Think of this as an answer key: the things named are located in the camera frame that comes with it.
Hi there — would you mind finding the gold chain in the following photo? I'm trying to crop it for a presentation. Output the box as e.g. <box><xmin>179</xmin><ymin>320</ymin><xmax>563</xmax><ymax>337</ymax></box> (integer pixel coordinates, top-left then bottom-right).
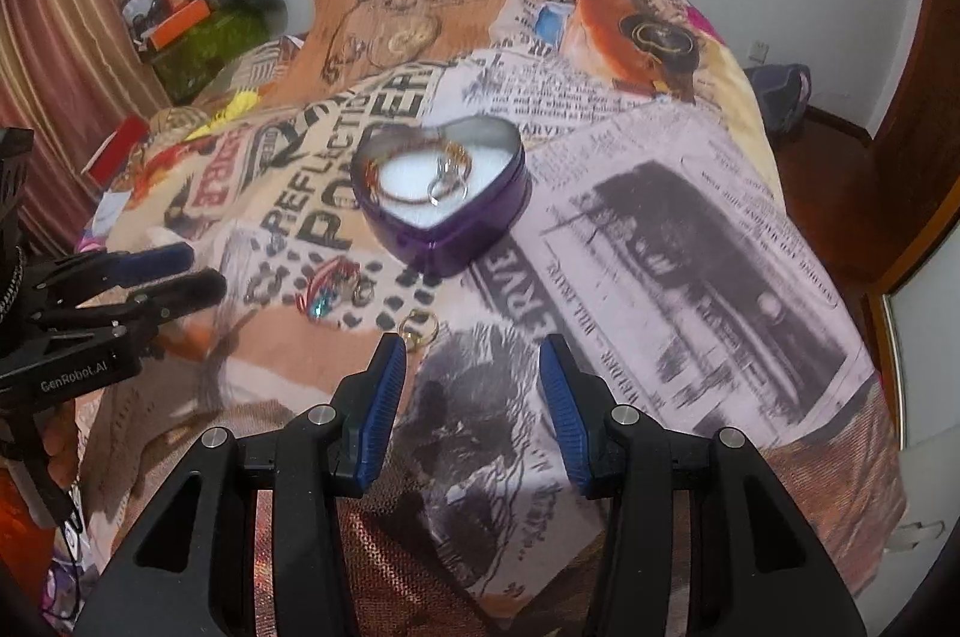
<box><xmin>418</xmin><ymin>136</ymin><xmax>475</xmax><ymax>174</ymax></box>

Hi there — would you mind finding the gold hoop earring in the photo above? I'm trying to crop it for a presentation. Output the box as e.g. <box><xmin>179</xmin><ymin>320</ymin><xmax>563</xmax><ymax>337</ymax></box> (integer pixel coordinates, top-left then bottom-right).
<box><xmin>397</xmin><ymin>310</ymin><xmax>437</xmax><ymax>351</ymax></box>

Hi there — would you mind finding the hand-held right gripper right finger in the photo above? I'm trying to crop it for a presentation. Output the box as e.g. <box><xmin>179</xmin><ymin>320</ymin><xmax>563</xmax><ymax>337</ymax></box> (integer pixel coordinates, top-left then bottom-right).
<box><xmin>538</xmin><ymin>334</ymin><xmax>871</xmax><ymax>637</ymax></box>

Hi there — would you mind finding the orange box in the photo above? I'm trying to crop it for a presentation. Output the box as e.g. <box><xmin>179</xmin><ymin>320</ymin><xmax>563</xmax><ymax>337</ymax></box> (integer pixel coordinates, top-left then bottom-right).
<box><xmin>145</xmin><ymin>0</ymin><xmax>212</xmax><ymax>58</ymax></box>

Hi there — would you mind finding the green bag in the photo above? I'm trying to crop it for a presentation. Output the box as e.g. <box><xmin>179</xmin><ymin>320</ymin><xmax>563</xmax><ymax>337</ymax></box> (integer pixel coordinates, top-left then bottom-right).
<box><xmin>152</xmin><ymin>0</ymin><xmax>290</xmax><ymax>107</ymax></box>

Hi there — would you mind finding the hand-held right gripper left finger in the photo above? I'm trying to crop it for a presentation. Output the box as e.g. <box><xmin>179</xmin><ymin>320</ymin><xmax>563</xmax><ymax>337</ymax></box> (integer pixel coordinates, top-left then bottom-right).
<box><xmin>75</xmin><ymin>334</ymin><xmax>408</xmax><ymax>637</ymax></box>

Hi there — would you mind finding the striped brown curtain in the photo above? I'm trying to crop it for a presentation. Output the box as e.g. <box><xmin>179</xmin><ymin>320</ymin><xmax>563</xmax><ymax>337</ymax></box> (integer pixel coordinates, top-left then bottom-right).
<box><xmin>0</xmin><ymin>0</ymin><xmax>175</xmax><ymax>267</ymax></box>

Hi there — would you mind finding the purple heart-shaped tin box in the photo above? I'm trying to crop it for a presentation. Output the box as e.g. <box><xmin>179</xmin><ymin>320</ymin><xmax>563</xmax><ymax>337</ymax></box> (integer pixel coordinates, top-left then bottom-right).
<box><xmin>350</xmin><ymin>115</ymin><xmax>530</xmax><ymax>279</ymax></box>

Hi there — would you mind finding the silver ring with stone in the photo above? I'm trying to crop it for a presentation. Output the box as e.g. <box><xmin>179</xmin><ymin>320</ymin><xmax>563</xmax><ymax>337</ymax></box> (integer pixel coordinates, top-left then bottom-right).
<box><xmin>425</xmin><ymin>166</ymin><xmax>470</xmax><ymax>207</ymax></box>

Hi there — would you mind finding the dark backpack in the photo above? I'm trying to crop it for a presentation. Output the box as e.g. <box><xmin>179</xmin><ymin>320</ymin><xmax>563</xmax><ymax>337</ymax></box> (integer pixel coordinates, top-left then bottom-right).
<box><xmin>742</xmin><ymin>62</ymin><xmax>815</xmax><ymax>140</ymax></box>

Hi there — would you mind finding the red box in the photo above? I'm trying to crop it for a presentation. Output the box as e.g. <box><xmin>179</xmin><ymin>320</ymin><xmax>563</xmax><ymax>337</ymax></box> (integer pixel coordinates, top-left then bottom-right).
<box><xmin>81</xmin><ymin>115</ymin><xmax>152</xmax><ymax>189</ymax></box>

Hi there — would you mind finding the wooden door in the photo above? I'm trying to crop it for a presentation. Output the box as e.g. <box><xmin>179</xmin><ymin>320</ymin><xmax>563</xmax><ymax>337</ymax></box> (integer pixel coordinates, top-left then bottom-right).
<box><xmin>861</xmin><ymin>0</ymin><xmax>960</xmax><ymax>312</ymax></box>

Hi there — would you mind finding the colourful beaded brooch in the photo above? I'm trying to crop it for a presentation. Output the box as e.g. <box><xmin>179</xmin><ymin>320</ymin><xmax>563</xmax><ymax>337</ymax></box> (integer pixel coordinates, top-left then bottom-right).
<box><xmin>298</xmin><ymin>260</ymin><xmax>362</xmax><ymax>324</ymax></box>

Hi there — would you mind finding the gold bangle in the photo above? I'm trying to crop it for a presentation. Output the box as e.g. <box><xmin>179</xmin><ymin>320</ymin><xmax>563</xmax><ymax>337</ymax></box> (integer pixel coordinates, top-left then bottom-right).
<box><xmin>367</xmin><ymin>151</ymin><xmax>475</xmax><ymax>208</ymax></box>

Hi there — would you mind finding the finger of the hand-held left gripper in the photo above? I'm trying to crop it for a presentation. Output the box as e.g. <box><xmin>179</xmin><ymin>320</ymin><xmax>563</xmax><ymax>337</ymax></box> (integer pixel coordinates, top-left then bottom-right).
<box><xmin>34</xmin><ymin>242</ymin><xmax>196</xmax><ymax>308</ymax></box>
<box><xmin>111</xmin><ymin>269</ymin><xmax>228</xmax><ymax>354</ymax></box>

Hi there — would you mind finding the printed blanket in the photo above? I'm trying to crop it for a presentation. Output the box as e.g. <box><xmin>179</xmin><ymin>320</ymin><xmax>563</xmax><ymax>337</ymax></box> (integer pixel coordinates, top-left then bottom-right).
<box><xmin>75</xmin><ymin>0</ymin><xmax>905</xmax><ymax>637</ymax></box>

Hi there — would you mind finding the yellow cloth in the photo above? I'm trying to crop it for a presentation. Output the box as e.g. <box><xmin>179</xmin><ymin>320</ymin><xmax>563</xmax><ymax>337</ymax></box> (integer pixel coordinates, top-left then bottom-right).
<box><xmin>186</xmin><ymin>88</ymin><xmax>261</xmax><ymax>141</ymax></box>

